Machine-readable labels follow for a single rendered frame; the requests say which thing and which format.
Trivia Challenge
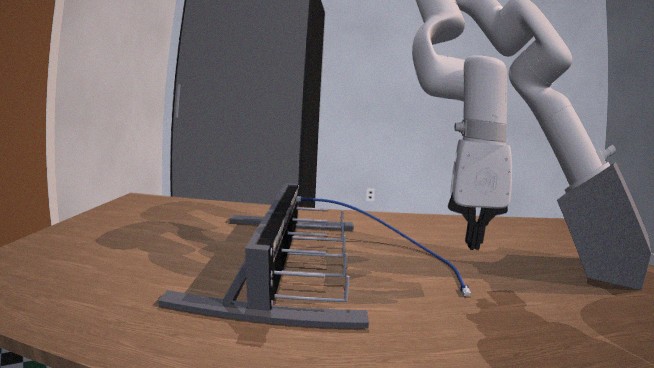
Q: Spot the white network cable plug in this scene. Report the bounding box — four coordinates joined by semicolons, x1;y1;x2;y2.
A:
460;285;471;297

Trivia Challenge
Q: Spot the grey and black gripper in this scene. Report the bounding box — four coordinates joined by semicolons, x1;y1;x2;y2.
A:
448;137;512;250

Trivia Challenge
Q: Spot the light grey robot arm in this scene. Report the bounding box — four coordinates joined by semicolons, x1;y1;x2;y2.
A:
412;0;616;193

